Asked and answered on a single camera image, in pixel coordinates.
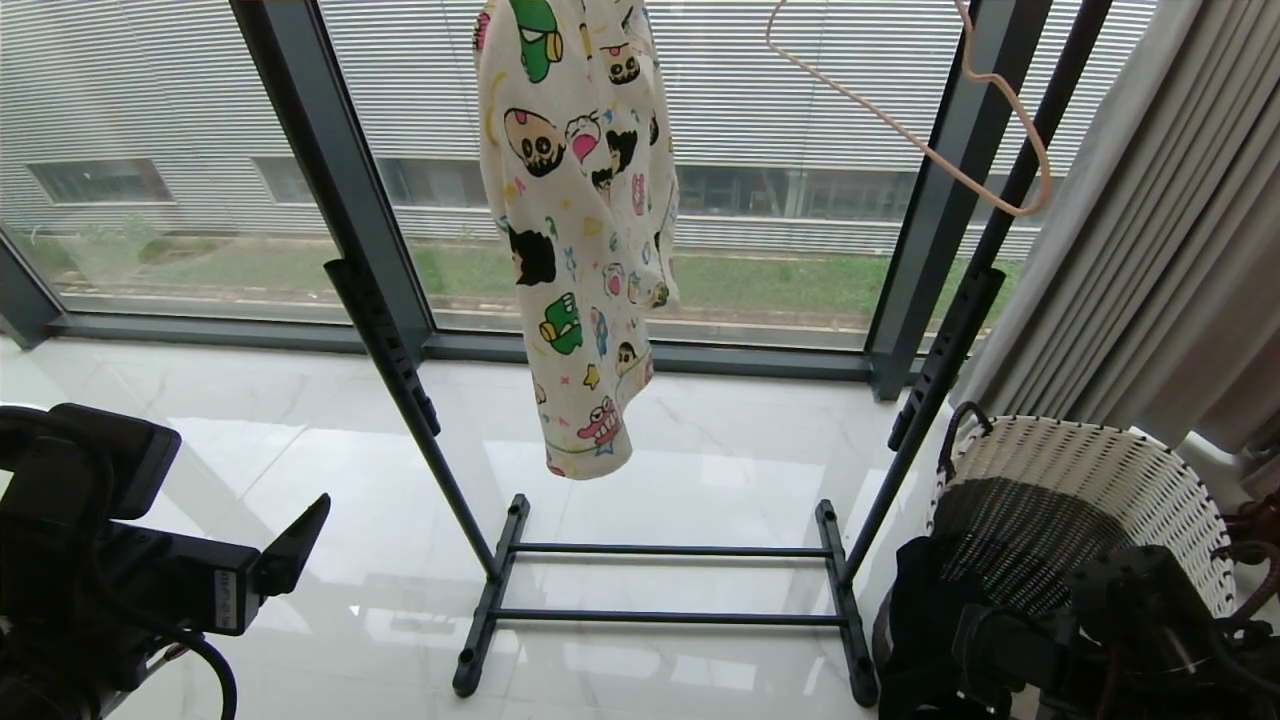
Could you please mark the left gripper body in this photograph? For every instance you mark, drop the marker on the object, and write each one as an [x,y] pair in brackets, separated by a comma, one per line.
[190,585]

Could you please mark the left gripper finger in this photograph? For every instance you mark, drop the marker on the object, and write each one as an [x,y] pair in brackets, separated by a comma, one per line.
[290,555]

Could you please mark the cream printed shorts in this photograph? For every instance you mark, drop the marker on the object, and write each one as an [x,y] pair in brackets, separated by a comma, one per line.
[570,200]

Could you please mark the black garment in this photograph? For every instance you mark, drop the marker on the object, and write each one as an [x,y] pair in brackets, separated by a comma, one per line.
[910,620]

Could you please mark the pink clothes hanger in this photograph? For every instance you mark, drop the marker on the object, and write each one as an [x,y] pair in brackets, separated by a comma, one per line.
[900,130]

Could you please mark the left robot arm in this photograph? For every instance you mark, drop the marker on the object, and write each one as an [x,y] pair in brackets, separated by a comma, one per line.
[40,650]

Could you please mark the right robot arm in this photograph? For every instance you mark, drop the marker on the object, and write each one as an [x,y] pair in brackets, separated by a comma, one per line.
[1130,600]

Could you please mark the black clothes rack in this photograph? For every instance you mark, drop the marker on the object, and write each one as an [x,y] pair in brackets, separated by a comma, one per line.
[950,350]

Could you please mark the white laundry basket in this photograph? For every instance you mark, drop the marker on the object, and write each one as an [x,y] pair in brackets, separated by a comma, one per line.
[1100,460]

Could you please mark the window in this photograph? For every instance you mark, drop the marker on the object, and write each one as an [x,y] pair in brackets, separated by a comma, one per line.
[150,100]

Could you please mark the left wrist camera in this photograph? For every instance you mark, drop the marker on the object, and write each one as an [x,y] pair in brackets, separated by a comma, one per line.
[100,450]

